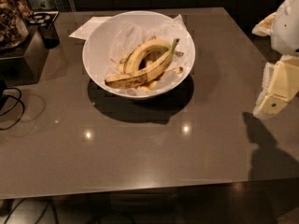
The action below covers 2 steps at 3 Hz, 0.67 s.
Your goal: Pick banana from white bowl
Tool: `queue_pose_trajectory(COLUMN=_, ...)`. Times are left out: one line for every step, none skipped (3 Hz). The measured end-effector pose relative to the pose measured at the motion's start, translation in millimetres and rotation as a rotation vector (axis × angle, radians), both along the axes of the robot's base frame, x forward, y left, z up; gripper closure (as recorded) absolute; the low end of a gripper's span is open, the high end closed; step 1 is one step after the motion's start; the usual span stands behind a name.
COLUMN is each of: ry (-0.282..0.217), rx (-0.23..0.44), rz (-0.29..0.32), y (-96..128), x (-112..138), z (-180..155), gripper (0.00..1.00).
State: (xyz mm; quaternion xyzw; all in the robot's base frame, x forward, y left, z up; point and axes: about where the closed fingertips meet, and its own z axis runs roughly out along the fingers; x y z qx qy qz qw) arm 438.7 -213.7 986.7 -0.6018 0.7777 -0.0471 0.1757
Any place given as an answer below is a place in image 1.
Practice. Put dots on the black patterned cup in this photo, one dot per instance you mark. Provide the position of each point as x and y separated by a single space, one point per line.
45 24

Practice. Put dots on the rear curved yellow banana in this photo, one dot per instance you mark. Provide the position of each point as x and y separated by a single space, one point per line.
141 52

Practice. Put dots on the large white bowl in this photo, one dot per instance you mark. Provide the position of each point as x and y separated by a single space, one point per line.
99 47

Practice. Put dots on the spotted yellow banana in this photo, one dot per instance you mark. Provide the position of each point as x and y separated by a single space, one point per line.
145 75

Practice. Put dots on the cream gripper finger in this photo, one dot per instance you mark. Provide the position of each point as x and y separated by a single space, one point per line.
264 27
280 85

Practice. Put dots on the banana pieces under bunch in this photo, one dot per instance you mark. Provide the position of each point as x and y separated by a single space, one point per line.
170 72

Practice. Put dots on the white paper sheet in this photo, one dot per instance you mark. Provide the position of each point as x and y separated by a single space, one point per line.
85 30

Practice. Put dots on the glass jar with snacks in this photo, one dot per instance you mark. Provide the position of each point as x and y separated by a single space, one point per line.
13 29

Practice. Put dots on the dark box stand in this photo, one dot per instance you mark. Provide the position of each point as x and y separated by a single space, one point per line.
24 64

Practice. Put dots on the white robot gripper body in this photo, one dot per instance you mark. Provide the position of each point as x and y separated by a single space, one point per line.
288 27

